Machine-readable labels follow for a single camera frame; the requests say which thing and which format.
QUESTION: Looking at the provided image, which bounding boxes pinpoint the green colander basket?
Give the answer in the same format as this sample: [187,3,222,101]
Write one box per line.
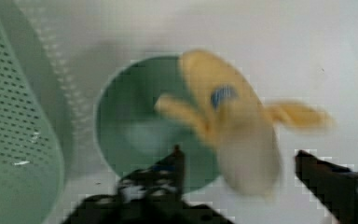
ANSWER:
[0,0,90,224]

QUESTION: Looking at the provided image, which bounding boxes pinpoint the plush peeled banana toy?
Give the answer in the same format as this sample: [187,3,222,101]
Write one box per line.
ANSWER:
[155,49,334,198]

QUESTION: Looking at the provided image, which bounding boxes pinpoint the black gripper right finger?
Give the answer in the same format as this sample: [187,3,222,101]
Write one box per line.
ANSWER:
[295,150,358,224]

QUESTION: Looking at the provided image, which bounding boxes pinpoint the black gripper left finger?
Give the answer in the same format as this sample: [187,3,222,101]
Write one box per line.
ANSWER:
[61,145,233,224]

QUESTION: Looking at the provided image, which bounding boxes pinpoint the green mug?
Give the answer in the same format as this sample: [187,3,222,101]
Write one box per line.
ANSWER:
[94,55,220,192]

